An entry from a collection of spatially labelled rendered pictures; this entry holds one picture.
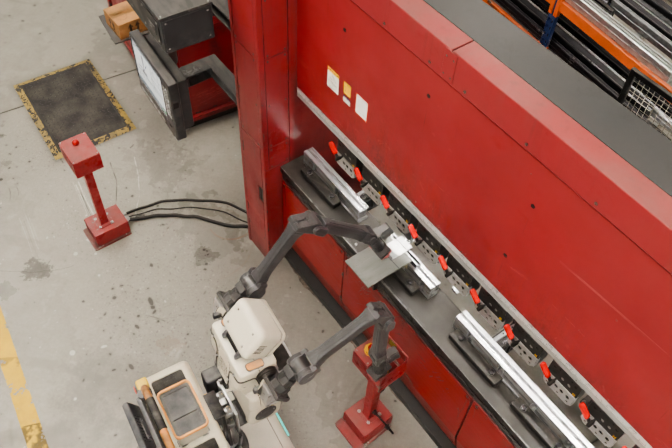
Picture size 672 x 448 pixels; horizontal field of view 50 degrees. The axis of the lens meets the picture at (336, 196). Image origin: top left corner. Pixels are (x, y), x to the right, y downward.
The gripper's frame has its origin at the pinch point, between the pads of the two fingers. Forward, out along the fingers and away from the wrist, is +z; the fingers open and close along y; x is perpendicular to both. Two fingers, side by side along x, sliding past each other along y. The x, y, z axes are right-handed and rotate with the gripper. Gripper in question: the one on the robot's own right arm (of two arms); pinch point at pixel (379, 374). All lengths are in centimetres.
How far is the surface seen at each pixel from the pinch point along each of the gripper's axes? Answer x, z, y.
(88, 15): 413, 91, 25
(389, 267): 31, -22, 32
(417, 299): 14.1, -9.6, 35.6
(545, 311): -40, -77, 49
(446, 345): -11.9, -11.5, 30.2
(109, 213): 205, 57, -55
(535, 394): -54, -20, 42
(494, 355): -31, -20, 41
